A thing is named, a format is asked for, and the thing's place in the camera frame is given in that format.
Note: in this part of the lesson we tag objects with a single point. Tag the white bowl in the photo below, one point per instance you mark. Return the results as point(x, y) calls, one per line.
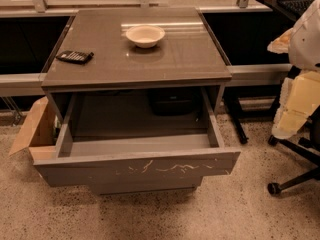
point(145, 36)

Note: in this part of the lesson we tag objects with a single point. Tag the grey drawer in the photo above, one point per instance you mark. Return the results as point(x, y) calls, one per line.
point(107, 189)
point(108, 138)

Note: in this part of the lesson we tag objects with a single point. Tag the grey top drawer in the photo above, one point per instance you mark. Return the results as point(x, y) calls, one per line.
point(108, 138)

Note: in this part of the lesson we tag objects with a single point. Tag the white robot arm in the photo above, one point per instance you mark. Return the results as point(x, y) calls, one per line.
point(301, 42)

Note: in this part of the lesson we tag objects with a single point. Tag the grey drawer cabinet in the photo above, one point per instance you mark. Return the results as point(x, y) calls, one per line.
point(171, 72)

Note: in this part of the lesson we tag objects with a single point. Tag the brown cardboard box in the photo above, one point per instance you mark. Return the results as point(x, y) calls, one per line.
point(36, 133)

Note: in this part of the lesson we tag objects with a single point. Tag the grey lower drawer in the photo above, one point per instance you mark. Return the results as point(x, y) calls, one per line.
point(107, 189)

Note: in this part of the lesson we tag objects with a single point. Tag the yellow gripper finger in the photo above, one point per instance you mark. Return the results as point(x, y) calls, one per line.
point(301, 95)
point(287, 123)

